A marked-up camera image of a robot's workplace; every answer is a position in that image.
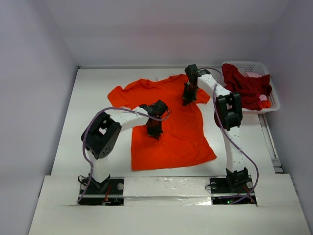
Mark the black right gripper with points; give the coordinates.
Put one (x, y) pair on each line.
(189, 93)

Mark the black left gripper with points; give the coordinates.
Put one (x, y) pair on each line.
(153, 127)

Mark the orange t-shirt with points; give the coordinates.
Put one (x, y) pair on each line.
(182, 142)

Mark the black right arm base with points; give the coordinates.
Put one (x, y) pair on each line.
(223, 194)

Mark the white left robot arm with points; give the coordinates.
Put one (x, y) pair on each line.
(100, 136)

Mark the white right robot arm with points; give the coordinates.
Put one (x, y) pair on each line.
(228, 116)

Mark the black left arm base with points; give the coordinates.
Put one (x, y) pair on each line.
(110, 193)

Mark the dark red t-shirt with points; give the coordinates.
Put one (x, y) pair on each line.
(251, 90)

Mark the pink garment in basket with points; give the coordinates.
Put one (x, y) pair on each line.
(252, 75)

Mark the white plastic basket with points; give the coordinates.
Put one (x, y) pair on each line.
(257, 67)

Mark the orange-red garment in basket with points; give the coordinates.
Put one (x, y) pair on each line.
(265, 104)

